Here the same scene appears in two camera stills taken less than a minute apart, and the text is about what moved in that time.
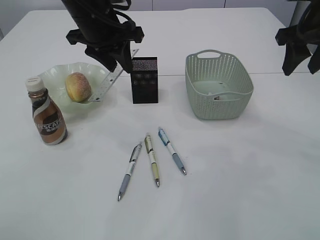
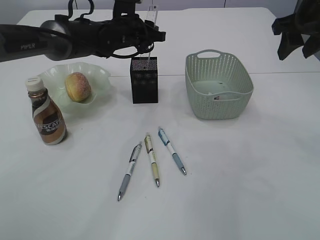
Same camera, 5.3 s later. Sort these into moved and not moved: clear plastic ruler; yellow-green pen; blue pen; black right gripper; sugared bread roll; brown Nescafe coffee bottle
Moved: clear plastic ruler; black right gripper
Not moved: yellow-green pen; brown Nescafe coffee bottle; blue pen; sugared bread roll
